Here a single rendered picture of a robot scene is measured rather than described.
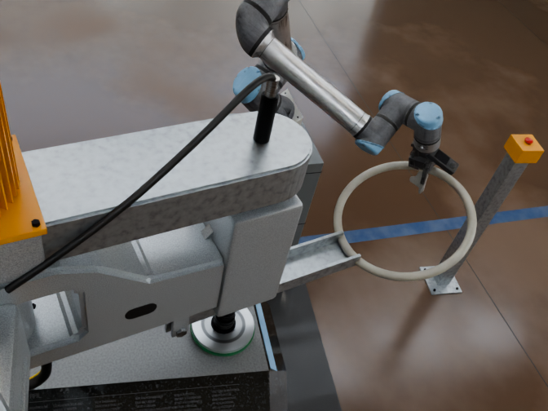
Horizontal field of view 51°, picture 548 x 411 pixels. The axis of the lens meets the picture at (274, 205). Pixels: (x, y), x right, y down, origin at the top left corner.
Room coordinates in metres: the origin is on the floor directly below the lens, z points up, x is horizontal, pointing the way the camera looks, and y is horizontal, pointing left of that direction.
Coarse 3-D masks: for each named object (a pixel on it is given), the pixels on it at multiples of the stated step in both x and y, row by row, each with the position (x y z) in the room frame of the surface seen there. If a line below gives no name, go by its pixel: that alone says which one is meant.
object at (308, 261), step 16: (320, 240) 1.33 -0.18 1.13; (336, 240) 1.38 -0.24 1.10; (288, 256) 1.26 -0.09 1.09; (304, 256) 1.28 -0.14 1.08; (320, 256) 1.30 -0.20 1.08; (336, 256) 1.32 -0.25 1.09; (352, 256) 1.29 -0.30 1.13; (288, 272) 1.20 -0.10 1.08; (304, 272) 1.18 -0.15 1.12; (320, 272) 1.21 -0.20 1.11; (288, 288) 1.14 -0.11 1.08; (192, 320) 0.93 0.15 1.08; (176, 336) 0.87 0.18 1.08
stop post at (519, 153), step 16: (512, 144) 2.29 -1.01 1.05; (528, 144) 2.28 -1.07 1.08; (512, 160) 2.27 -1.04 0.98; (528, 160) 2.24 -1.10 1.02; (496, 176) 2.30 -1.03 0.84; (512, 176) 2.26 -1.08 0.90; (496, 192) 2.25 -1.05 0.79; (480, 208) 2.27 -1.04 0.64; (496, 208) 2.27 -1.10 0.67; (464, 224) 2.31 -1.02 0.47; (480, 224) 2.26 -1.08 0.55; (448, 256) 2.29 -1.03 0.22; (464, 256) 2.27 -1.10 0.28; (448, 272) 2.25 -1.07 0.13; (432, 288) 2.21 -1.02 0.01; (448, 288) 2.24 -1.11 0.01
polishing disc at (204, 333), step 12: (240, 312) 1.13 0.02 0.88; (192, 324) 1.04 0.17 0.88; (204, 324) 1.05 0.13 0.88; (240, 324) 1.09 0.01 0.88; (252, 324) 1.10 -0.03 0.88; (204, 336) 1.01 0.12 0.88; (216, 336) 1.02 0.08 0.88; (228, 336) 1.03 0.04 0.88; (240, 336) 1.04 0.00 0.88; (216, 348) 0.98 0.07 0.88; (228, 348) 0.99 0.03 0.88; (240, 348) 1.00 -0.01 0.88
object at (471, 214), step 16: (368, 176) 1.65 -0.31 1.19; (448, 176) 1.64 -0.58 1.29; (464, 192) 1.57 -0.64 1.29; (336, 208) 1.50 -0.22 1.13; (336, 224) 1.43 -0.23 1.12; (464, 240) 1.39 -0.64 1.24; (384, 272) 1.26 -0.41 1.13; (400, 272) 1.26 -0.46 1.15; (416, 272) 1.26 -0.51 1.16; (432, 272) 1.27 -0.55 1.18
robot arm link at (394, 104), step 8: (384, 96) 1.70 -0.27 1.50; (392, 96) 1.70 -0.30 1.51; (400, 96) 1.70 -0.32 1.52; (408, 96) 1.70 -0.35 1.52; (384, 104) 1.69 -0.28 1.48; (392, 104) 1.67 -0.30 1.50; (400, 104) 1.66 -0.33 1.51; (408, 104) 1.66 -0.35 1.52; (416, 104) 1.66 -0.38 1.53; (384, 112) 1.65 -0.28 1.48; (392, 112) 1.65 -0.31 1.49; (400, 112) 1.65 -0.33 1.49; (408, 112) 1.64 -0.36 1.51; (392, 120) 1.63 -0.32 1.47; (400, 120) 1.64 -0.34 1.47
